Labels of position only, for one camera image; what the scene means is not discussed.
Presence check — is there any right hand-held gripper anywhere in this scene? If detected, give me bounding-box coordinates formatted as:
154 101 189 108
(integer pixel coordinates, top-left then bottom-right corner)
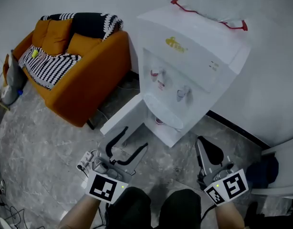
195 135 250 207

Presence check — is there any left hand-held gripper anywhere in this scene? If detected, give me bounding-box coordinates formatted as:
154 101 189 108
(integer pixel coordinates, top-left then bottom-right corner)
85 125 149 205

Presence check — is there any white water dispenser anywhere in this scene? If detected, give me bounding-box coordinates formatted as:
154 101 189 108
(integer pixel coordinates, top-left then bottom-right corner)
136 2 252 149

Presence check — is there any person's left forearm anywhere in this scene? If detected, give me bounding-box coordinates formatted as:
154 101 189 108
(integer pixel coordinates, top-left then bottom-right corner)
59 194 102 229

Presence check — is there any person's right forearm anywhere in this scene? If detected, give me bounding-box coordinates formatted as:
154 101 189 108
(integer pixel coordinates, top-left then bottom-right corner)
215 200 245 229

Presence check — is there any white hinged door panel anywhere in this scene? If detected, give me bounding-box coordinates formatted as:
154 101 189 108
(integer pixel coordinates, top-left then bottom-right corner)
99 93 147 136

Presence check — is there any white power strip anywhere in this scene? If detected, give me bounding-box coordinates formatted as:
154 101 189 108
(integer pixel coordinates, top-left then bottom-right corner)
76 150 96 172

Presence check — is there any dark round trash bin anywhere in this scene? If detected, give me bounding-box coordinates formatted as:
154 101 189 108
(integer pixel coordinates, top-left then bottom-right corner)
246 156 280 190

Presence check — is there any white drip tray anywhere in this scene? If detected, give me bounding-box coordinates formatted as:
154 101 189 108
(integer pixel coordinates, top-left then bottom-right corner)
143 93 184 131

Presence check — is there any person's right leg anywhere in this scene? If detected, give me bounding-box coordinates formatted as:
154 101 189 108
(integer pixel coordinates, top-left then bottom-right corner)
159 188 202 229

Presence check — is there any person's leg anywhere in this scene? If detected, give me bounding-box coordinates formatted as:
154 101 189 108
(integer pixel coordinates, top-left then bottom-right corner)
105 186 152 229
159 188 202 229

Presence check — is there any person's left leg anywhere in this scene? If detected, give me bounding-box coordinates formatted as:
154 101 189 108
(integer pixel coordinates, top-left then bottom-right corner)
105 186 152 229

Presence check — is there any chrome faucet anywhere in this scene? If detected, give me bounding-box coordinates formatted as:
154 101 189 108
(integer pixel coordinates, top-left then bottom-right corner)
176 85 193 103

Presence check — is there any orange sofa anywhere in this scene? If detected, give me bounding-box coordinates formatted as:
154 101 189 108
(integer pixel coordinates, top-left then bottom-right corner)
3 12 132 129

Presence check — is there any red water tap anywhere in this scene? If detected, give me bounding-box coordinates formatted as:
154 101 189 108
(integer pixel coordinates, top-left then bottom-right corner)
149 66 167 83

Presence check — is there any striped black white blanket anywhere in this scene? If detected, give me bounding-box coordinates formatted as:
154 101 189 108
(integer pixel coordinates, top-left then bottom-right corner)
18 44 83 91

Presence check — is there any orange cushion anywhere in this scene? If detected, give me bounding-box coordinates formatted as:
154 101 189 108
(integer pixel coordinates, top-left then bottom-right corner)
42 19 73 57
67 32 103 56
2 53 10 86
31 20 52 48

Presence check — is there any grey bag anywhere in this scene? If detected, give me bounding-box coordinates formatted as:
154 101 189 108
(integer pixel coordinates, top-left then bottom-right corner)
2 50 28 106

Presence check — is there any black patterned throw blanket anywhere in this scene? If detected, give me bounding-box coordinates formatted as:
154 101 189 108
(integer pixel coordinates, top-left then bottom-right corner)
40 12 124 42

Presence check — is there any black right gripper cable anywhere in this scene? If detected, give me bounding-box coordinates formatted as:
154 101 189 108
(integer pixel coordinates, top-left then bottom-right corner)
199 203 218 224

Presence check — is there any black floor cable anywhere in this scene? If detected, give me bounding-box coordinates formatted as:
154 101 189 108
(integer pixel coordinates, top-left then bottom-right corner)
0 198 27 229

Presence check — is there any red plastic handle strap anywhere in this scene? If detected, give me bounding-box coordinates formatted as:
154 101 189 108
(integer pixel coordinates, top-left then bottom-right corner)
170 0 248 31

